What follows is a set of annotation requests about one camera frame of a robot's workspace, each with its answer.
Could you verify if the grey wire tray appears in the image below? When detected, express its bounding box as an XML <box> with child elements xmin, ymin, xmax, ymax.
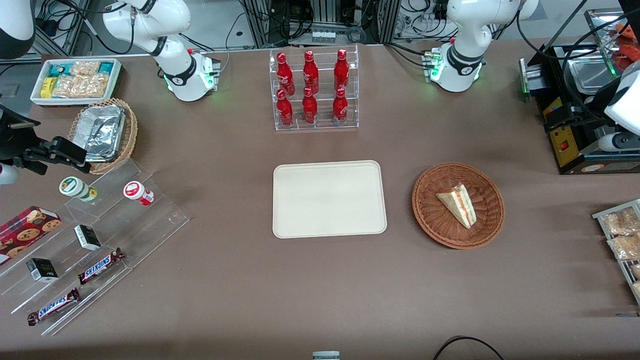
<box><xmin>592</xmin><ymin>199</ymin><xmax>640</xmax><ymax>306</ymax></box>

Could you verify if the aluminium foil container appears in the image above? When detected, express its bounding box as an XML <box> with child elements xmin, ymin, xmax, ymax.
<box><xmin>75</xmin><ymin>105</ymin><xmax>126</xmax><ymax>162</ymax></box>

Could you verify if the triangular sandwich wedge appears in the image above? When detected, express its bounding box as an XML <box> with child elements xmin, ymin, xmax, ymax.
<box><xmin>436</xmin><ymin>183</ymin><xmax>476</xmax><ymax>229</ymax></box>

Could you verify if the clear acrylic bottle rack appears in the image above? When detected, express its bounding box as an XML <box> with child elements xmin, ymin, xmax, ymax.
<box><xmin>269</xmin><ymin>44</ymin><xmax>360</xmax><ymax>132</ymax></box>

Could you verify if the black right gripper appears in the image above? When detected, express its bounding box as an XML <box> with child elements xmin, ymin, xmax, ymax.
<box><xmin>0</xmin><ymin>104</ymin><xmax>93</xmax><ymax>175</ymax></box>

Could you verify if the red lid cup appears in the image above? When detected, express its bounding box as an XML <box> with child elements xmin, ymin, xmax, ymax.
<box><xmin>123</xmin><ymin>181</ymin><xmax>155</xmax><ymax>206</ymax></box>

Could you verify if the brown wicker basket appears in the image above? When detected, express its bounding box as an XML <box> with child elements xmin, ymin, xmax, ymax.
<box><xmin>412</xmin><ymin>162</ymin><xmax>505</xmax><ymax>250</ymax></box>

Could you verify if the snickers bar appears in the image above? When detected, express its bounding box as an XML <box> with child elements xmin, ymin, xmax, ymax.
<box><xmin>77</xmin><ymin>247</ymin><xmax>125</xmax><ymax>285</ymax></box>
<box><xmin>27</xmin><ymin>287</ymin><xmax>81</xmax><ymax>326</ymax></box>

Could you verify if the large clear cracker bag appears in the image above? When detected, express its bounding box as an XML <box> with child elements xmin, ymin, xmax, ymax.
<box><xmin>51</xmin><ymin>74</ymin><xmax>110</xmax><ymax>99</ymax></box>

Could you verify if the white snack bin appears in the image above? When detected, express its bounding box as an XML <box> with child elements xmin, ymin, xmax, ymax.
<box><xmin>30</xmin><ymin>58</ymin><xmax>123</xmax><ymax>107</ymax></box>

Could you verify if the clear glass machine lid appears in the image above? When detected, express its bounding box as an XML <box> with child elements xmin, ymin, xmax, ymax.
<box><xmin>584</xmin><ymin>7</ymin><xmax>640</xmax><ymax>78</ymax></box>

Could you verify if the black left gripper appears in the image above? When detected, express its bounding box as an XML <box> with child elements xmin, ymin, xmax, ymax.
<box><xmin>545</xmin><ymin>92</ymin><xmax>618</xmax><ymax>135</ymax></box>

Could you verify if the black cable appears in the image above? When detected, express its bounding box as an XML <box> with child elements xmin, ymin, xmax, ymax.
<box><xmin>432</xmin><ymin>336</ymin><xmax>505</xmax><ymax>360</ymax></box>

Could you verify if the green lid cup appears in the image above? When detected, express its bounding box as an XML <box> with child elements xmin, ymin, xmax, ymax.
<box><xmin>59</xmin><ymin>176</ymin><xmax>98</xmax><ymax>203</ymax></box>

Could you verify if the light wicker basket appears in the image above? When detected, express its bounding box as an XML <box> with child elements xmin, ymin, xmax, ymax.
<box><xmin>67</xmin><ymin>98</ymin><xmax>138</xmax><ymax>176</ymax></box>

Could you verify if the red cookie box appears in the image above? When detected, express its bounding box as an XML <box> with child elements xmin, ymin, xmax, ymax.
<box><xmin>0</xmin><ymin>205</ymin><xmax>63</xmax><ymax>266</ymax></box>

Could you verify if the black hot dog machine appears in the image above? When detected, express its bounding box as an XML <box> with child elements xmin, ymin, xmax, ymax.
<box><xmin>520</xmin><ymin>7</ymin><xmax>640</xmax><ymax>176</ymax></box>

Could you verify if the small clear cracker bag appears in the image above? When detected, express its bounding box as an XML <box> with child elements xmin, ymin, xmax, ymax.
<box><xmin>70</xmin><ymin>61</ymin><xmax>101</xmax><ymax>77</ymax></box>

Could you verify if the small black box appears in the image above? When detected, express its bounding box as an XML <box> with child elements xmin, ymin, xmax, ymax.
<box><xmin>26</xmin><ymin>258</ymin><xmax>59</xmax><ymax>282</ymax></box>
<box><xmin>74</xmin><ymin>224</ymin><xmax>102</xmax><ymax>251</ymax></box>

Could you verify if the steel pan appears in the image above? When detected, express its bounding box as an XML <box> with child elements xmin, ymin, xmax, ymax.
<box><xmin>567</xmin><ymin>57</ymin><xmax>618</xmax><ymax>94</ymax></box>

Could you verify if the beige rectangular tray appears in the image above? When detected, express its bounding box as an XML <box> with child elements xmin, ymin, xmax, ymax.
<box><xmin>272</xmin><ymin>160</ymin><xmax>388</xmax><ymax>239</ymax></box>

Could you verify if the red sausage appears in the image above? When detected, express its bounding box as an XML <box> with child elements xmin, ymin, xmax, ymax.
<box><xmin>611</xmin><ymin>44</ymin><xmax>640</xmax><ymax>72</ymax></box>

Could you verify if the red cola bottle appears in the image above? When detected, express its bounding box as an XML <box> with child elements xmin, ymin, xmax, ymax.
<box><xmin>276</xmin><ymin>52</ymin><xmax>296</xmax><ymax>97</ymax></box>
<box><xmin>302</xmin><ymin>86</ymin><xmax>318</xmax><ymax>125</ymax></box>
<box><xmin>303</xmin><ymin>50</ymin><xmax>320</xmax><ymax>95</ymax></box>
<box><xmin>276</xmin><ymin>89</ymin><xmax>294</xmax><ymax>127</ymax></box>
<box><xmin>334</xmin><ymin>48</ymin><xmax>350</xmax><ymax>92</ymax></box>
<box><xmin>332</xmin><ymin>87</ymin><xmax>349</xmax><ymax>126</ymax></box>

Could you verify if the clear acrylic stepped display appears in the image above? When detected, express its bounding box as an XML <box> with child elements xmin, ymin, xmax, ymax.
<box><xmin>0</xmin><ymin>159</ymin><xmax>190</xmax><ymax>337</ymax></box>

